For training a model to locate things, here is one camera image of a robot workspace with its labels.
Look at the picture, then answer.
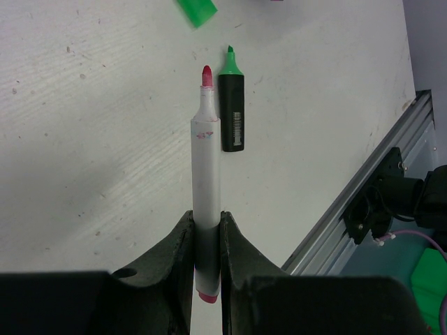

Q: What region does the green highlighter cap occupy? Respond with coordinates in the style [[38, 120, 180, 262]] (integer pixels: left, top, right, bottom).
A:
[[177, 0, 218, 28]]

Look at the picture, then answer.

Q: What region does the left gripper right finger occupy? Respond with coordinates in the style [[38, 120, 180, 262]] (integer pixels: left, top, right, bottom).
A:
[[219, 211, 430, 334]]

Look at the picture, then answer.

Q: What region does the green black highlighter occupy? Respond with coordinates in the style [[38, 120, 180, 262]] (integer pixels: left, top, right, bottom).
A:
[[218, 45, 245, 152]]

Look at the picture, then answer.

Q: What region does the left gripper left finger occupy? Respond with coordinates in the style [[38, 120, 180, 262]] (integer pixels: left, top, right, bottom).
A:
[[1, 211, 194, 334]]

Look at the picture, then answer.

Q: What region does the aluminium mounting rail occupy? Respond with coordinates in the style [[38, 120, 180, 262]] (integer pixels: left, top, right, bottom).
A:
[[281, 89, 436, 276]]

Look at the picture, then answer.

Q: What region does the pink white marker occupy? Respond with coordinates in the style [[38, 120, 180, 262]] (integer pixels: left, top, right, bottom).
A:
[[191, 66, 221, 304]]

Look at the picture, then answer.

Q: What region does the right black base bracket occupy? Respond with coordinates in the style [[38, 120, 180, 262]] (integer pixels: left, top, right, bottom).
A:
[[342, 147, 404, 245]]

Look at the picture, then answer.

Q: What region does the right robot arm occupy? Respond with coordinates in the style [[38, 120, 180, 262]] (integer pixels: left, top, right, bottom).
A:
[[377, 165, 446, 232]]

